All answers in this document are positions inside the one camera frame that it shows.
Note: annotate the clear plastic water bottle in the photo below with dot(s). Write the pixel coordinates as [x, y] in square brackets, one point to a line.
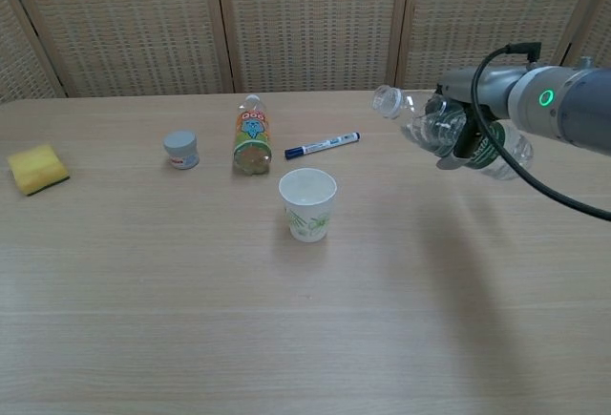
[420, 126]

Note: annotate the small jar grey lid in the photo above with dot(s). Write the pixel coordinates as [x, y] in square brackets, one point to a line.
[180, 148]

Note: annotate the yellow sponge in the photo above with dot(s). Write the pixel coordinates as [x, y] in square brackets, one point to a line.
[38, 169]

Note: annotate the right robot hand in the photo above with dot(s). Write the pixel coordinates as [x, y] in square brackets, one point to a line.
[487, 88]

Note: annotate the orange Qoo drink bottle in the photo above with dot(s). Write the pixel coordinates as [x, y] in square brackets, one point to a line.
[252, 133]

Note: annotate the blue whiteboard marker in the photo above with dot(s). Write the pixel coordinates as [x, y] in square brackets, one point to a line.
[322, 145]

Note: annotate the woven rattan screen panel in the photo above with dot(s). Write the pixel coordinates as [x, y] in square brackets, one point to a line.
[124, 24]
[596, 28]
[310, 24]
[477, 14]
[21, 62]

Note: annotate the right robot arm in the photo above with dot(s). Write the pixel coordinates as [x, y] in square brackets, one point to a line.
[573, 105]

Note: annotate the white paper cup green print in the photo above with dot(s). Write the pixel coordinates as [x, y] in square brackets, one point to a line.
[308, 214]

